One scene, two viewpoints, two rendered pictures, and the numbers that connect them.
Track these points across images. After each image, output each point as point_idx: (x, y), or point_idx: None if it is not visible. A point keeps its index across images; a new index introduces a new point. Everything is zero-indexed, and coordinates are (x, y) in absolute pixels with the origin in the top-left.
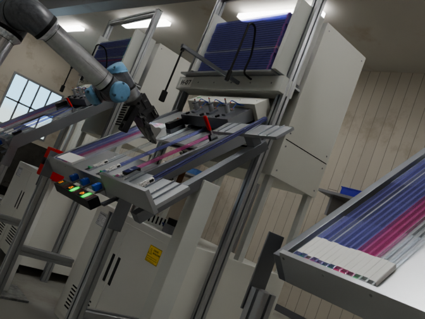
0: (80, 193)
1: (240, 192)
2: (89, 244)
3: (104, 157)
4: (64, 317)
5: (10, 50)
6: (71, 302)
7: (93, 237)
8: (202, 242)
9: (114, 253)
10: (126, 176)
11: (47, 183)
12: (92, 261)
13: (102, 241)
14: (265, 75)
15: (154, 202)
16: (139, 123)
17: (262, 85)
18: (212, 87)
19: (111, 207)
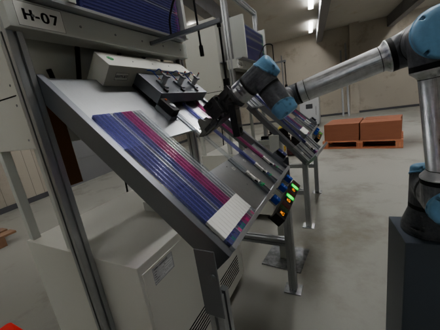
0: (294, 190)
1: (194, 141)
2: (167, 304)
3: (230, 175)
4: (293, 248)
5: (418, 88)
6: (292, 239)
7: (166, 293)
8: (133, 207)
9: None
10: (300, 152)
11: None
12: (291, 211)
13: None
14: (171, 40)
15: (319, 146)
16: (222, 121)
17: (175, 51)
18: (118, 43)
19: (165, 244)
